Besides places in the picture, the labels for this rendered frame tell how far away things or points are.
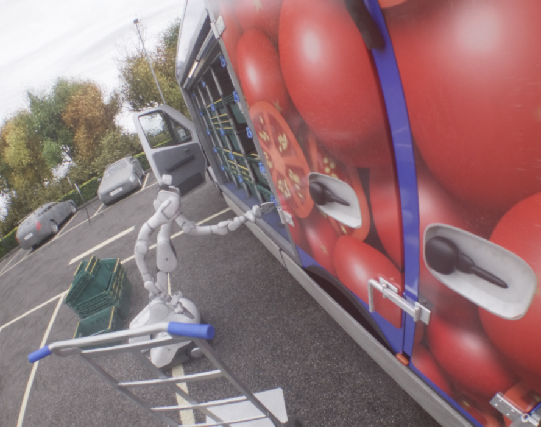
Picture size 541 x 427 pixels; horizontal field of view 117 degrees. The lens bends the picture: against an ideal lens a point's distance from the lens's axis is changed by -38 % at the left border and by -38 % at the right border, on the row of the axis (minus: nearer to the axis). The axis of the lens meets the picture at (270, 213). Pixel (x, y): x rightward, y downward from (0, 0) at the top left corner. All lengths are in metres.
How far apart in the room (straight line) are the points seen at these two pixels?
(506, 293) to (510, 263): 0.08
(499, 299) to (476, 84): 0.43
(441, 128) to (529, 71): 0.20
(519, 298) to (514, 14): 0.49
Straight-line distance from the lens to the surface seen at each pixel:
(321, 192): 0.93
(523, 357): 0.70
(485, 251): 0.60
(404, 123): 0.56
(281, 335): 2.13
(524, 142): 0.44
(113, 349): 1.04
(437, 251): 0.60
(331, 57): 0.66
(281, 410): 1.82
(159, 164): 4.54
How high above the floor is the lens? 1.64
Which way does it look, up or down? 25 degrees down
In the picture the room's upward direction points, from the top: 20 degrees counter-clockwise
